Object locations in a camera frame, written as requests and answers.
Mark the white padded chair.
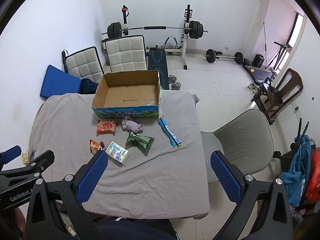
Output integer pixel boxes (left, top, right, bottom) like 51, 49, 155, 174
105, 35, 147, 74
65, 46, 105, 83

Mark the blue cloth bag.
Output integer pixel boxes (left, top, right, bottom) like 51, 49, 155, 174
280, 135, 312, 207

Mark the person's dark blue clothing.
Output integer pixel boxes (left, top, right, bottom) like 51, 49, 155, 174
95, 219, 177, 240

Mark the orange snack packet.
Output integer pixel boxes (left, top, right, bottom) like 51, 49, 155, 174
89, 139, 106, 154

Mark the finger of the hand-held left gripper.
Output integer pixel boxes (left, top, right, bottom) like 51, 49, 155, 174
15, 150, 55, 180
0, 145, 22, 172

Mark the dark blue cloth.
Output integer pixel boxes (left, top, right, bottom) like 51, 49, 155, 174
81, 78, 99, 95

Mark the orange plastic bag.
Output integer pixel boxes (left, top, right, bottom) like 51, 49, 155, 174
305, 147, 320, 200

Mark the green snack packet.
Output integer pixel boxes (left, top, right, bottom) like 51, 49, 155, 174
125, 132, 155, 152

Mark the grey exercise handle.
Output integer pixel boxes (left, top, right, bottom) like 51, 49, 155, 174
164, 36, 179, 50

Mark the blue foam mat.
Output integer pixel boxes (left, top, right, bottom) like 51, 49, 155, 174
39, 64, 82, 100

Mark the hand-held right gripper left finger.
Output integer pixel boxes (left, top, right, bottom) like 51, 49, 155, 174
25, 150, 108, 240

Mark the white barbell rack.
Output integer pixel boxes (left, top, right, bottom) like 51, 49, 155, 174
121, 4, 193, 70

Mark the long blue packet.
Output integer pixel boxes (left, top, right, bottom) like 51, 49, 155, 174
157, 116, 182, 150

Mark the treadmill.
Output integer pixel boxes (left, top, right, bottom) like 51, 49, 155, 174
241, 41, 293, 83

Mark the black speaker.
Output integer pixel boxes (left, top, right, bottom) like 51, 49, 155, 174
252, 54, 266, 68

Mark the grey table cloth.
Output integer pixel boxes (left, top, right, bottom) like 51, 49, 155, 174
29, 90, 210, 219

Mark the short barbell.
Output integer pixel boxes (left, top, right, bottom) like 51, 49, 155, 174
203, 49, 244, 65

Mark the grey sock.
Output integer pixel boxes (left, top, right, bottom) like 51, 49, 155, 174
122, 116, 145, 133

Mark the window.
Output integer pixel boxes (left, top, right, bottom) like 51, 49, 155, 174
285, 12, 307, 53

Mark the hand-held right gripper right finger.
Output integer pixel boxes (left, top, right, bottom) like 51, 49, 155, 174
210, 150, 293, 240

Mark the white blue carton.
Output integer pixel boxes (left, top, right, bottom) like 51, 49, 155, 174
105, 141, 130, 164

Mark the cardboard box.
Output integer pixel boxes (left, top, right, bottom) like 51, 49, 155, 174
91, 70, 164, 119

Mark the dark wooden chair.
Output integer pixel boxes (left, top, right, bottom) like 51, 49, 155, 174
251, 68, 304, 125

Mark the barbell with black plates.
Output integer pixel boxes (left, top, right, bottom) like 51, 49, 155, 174
101, 20, 209, 40

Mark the black stand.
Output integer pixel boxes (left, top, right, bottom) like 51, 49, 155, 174
290, 118, 310, 150

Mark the red snack packet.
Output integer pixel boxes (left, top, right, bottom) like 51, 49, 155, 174
96, 119, 117, 135

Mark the grey-green shell chair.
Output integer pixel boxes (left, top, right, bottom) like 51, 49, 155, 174
200, 109, 275, 183

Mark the black blue weight bench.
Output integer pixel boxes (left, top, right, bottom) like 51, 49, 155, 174
147, 47, 170, 90

